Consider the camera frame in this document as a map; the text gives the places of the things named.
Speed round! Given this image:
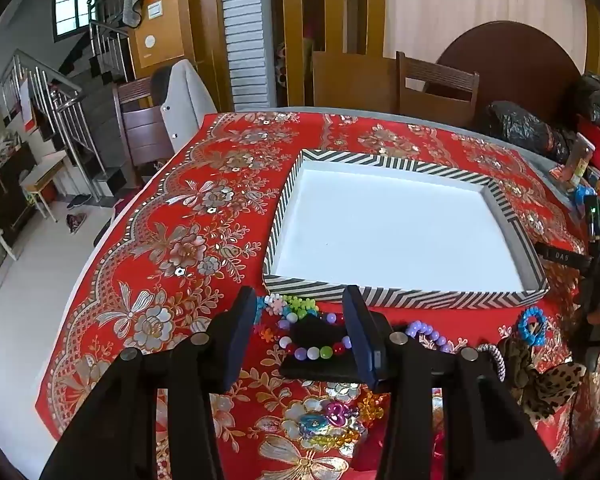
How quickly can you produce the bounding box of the dark framed window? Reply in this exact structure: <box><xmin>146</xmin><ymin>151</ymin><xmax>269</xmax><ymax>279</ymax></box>
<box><xmin>51</xmin><ymin>0</ymin><xmax>106</xmax><ymax>43</ymax></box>

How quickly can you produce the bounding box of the blue bead bracelet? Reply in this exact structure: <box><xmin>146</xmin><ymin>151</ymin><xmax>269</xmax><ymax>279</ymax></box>
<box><xmin>517</xmin><ymin>306</ymin><xmax>549</xmax><ymax>347</ymax></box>

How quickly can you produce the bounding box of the colourful flower bead bracelet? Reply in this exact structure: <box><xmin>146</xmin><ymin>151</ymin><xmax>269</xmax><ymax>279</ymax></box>
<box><xmin>255</xmin><ymin>294</ymin><xmax>321</xmax><ymax>343</ymax></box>

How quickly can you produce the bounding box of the colourful snack packet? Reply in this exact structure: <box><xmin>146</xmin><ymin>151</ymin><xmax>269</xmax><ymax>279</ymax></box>
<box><xmin>560</xmin><ymin>139</ymin><xmax>597</xmax><ymax>187</ymax></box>

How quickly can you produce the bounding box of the leopard print scrunchie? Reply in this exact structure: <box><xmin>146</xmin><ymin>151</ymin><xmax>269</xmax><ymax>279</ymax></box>
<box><xmin>497</xmin><ymin>335</ymin><xmax>589</xmax><ymax>426</ymax></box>

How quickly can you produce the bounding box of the striped tray with white inside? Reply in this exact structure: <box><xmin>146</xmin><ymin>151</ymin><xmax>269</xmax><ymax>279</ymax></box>
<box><xmin>262</xmin><ymin>149</ymin><xmax>550</xmax><ymax>310</ymax></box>

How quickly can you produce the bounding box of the multicolour round bead bracelet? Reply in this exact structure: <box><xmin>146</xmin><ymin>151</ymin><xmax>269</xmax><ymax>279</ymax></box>
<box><xmin>277</xmin><ymin>310</ymin><xmax>355</xmax><ymax>362</ymax></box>

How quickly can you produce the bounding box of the slatted wooden chair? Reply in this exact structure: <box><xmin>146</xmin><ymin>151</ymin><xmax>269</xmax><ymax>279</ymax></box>
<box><xmin>396</xmin><ymin>51</ymin><xmax>481</xmax><ymax>129</ymax></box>

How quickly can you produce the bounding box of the grey hanging towel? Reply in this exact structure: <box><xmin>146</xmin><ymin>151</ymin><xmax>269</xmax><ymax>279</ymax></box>
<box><xmin>123</xmin><ymin>0</ymin><xmax>145</xmax><ymax>29</ymax></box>

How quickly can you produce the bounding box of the black plastic bag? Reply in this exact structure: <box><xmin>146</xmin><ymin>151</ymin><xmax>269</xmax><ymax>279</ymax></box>
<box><xmin>572</xmin><ymin>74</ymin><xmax>600</xmax><ymax>129</ymax></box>
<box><xmin>484</xmin><ymin>101</ymin><xmax>579</xmax><ymax>164</ymax></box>

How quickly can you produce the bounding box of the red and white sign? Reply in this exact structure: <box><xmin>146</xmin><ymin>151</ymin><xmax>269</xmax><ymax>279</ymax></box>
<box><xmin>19</xmin><ymin>79</ymin><xmax>39</xmax><ymax>134</ymax></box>

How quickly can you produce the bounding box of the dark wooden chair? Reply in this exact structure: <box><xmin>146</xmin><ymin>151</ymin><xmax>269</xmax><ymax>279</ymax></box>
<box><xmin>114</xmin><ymin>77</ymin><xmax>177</xmax><ymax>186</ymax></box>

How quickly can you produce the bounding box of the round brown wooden tabletop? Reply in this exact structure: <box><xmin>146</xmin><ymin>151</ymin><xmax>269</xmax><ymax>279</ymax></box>
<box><xmin>437</xmin><ymin>21</ymin><xmax>587</xmax><ymax>131</ymax></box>

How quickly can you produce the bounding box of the dark low cabinet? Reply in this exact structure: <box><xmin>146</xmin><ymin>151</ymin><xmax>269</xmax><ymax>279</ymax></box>
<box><xmin>0</xmin><ymin>144</ymin><xmax>39</xmax><ymax>247</ymax></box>

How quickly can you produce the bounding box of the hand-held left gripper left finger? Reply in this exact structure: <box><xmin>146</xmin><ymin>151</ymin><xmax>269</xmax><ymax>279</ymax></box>
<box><xmin>40</xmin><ymin>286</ymin><xmax>258</xmax><ymax>480</ymax></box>

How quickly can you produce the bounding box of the purple bead bracelet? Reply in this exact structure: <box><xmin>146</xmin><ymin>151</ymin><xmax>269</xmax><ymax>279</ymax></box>
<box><xmin>405</xmin><ymin>320</ymin><xmax>454</xmax><ymax>354</ymax></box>

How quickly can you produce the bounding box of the red floral tablecloth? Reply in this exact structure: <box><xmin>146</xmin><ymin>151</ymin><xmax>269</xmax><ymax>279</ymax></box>
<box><xmin>35</xmin><ymin>110</ymin><xmax>600</xmax><ymax>480</ymax></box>

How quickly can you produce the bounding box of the white ribbed panel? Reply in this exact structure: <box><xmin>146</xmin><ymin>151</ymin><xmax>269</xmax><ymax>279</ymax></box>
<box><xmin>220</xmin><ymin>0</ymin><xmax>274</xmax><ymax>111</ymax></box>

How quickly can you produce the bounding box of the steel stair railing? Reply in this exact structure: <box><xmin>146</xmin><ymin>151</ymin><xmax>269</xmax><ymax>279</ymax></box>
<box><xmin>0</xmin><ymin>20</ymin><xmax>131</xmax><ymax>202</ymax></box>

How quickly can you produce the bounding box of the solid back wooden chair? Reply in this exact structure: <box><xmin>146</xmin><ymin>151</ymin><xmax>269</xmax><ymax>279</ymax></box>
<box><xmin>312</xmin><ymin>51</ymin><xmax>399</xmax><ymax>111</ymax></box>

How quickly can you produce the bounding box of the translucent colourful charm bracelet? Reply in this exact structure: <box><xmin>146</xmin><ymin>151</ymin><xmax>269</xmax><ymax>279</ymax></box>
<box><xmin>297</xmin><ymin>392</ymin><xmax>384</xmax><ymax>449</ymax></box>

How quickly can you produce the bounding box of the wooden door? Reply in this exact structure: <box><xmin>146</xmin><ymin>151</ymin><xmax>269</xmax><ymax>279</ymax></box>
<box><xmin>124</xmin><ymin>0</ymin><xmax>193</xmax><ymax>82</ymax></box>

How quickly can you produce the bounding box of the small white desk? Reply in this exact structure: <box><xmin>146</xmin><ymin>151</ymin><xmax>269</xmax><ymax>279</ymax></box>
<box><xmin>20</xmin><ymin>151</ymin><xmax>72</xmax><ymax>224</ymax></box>

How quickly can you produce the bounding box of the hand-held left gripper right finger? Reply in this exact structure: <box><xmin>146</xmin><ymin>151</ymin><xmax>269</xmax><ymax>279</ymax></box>
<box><xmin>341</xmin><ymin>284</ymin><xmax>553</xmax><ymax>480</ymax></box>

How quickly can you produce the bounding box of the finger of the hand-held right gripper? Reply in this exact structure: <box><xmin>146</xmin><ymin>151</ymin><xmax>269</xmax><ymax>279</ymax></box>
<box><xmin>533</xmin><ymin>241</ymin><xmax>594</xmax><ymax>269</ymax></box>

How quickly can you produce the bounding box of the pale grey jacket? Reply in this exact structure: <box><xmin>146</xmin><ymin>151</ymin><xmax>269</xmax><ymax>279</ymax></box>
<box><xmin>150</xmin><ymin>59</ymin><xmax>218</xmax><ymax>157</ymax></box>

